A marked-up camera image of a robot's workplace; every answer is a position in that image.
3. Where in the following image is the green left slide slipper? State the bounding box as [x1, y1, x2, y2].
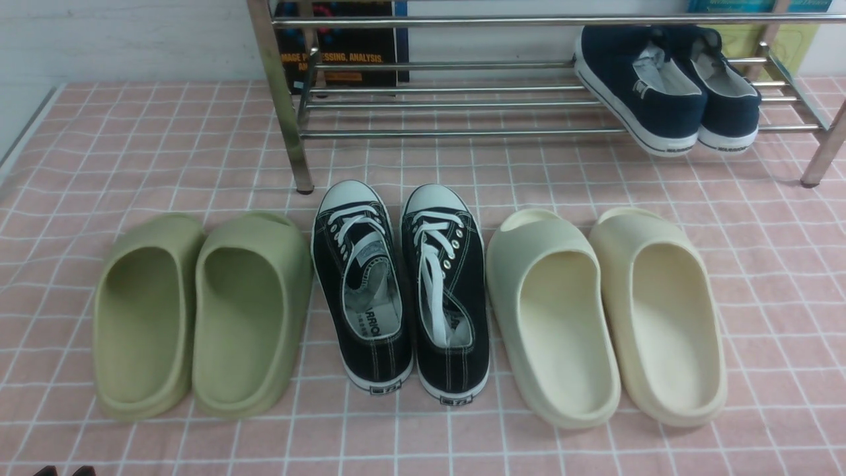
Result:
[93, 213, 206, 421]

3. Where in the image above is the metal shoe rack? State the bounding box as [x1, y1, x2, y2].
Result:
[246, 1, 844, 195]

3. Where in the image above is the cream slide slipper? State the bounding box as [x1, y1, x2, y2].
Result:
[486, 209, 621, 430]
[588, 207, 728, 427]

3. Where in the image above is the green slide slipper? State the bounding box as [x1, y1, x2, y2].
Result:
[192, 211, 313, 418]
[93, 213, 206, 421]

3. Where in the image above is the cream right slide slipper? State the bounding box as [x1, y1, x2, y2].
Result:
[588, 207, 728, 427]

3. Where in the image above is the navy slip-on sneaker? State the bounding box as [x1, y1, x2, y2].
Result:
[664, 24, 762, 154]
[573, 25, 707, 157]

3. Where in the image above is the yellow green book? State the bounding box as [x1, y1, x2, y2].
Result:
[687, 1, 831, 73]

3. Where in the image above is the cream left slide slipper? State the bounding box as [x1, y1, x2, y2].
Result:
[486, 209, 621, 430]

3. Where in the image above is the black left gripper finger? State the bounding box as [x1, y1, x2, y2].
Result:
[72, 466, 96, 476]
[34, 466, 58, 476]

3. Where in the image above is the green right slide slipper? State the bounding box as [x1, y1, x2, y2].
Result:
[192, 211, 313, 418]

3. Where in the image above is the dark image processing book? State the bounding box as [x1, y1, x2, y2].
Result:
[275, 1, 410, 95]

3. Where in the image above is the black left canvas sneaker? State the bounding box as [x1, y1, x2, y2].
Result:
[311, 180, 414, 395]

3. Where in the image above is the pink checked tablecloth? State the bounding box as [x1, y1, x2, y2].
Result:
[1, 82, 844, 475]

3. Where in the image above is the black right canvas sneaker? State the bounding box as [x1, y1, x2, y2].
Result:
[399, 184, 490, 407]

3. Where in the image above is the black canvas sneaker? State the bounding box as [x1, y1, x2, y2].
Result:
[311, 180, 414, 395]
[399, 184, 490, 407]

